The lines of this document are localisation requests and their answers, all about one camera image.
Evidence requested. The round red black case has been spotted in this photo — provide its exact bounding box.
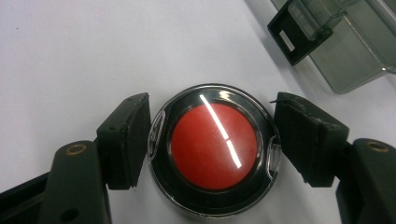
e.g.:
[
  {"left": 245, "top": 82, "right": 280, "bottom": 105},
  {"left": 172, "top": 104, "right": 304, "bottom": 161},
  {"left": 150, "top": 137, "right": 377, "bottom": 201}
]
[{"left": 147, "top": 82, "right": 283, "bottom": 218}]

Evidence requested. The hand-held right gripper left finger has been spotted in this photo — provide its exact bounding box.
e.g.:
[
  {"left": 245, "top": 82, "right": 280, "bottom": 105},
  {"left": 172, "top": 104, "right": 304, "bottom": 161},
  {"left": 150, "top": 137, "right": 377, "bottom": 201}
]
[{"left": 96, "top": 91, "right": 153, "bottom": 191}]

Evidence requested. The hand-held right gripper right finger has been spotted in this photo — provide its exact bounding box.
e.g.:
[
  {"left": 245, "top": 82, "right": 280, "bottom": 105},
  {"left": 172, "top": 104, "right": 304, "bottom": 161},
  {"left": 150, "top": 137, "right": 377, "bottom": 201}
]
[{"left": 273, "top": 91, "right": 350, "bottom": 189}]

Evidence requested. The grey transparent organizer box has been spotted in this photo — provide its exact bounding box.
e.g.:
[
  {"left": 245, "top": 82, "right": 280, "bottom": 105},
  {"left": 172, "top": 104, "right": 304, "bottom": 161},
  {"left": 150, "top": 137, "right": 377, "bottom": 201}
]
[{"left": 266, "top": 0, "right": 396, "bottom": 95}]

